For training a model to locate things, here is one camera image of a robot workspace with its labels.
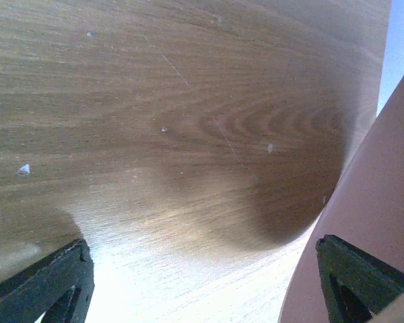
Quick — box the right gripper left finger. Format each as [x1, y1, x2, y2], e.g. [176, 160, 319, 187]
[0, 239, 95, 322]

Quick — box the salmon pink plastic bin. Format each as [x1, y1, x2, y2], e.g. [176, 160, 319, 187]
[279, 76, 404, 322]

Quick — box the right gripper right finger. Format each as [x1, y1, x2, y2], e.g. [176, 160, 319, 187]
[316, 235, 404, 322]

